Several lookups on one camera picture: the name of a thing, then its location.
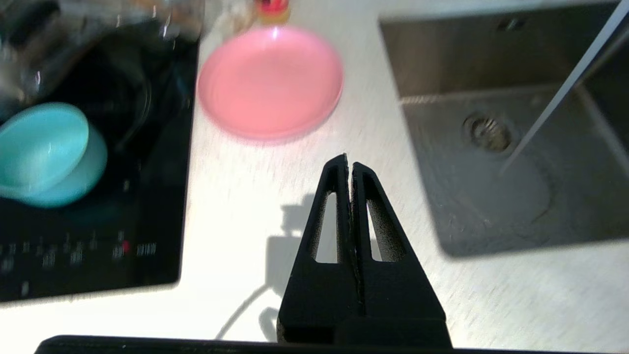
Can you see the pink plate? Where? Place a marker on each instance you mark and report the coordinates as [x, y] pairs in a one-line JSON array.
[[270, 83]]

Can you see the running water stream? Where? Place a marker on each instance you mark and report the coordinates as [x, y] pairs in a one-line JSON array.
[[560, 93]]

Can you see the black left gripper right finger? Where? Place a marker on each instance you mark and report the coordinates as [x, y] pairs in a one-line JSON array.
[[398, 295]]

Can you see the stainless steel sink basin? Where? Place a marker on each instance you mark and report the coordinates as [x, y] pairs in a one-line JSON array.
[[467, 206]]

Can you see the black induction cooktop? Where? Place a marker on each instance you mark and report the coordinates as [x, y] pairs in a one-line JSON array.
[[147, 196]]

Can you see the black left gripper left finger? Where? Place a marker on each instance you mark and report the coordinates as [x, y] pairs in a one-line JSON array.
[[319, 295]]

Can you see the round metal drain strainer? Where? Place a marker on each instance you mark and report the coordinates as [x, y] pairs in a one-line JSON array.
[[486, 132]]

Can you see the clear glass bowl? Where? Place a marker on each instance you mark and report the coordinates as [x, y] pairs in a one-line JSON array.
[[73, 44]]

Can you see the orange dish soap bottle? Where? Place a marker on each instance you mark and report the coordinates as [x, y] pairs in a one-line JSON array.
[[272, 9]]

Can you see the teal bowl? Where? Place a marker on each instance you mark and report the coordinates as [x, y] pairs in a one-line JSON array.
[[44, 152]]

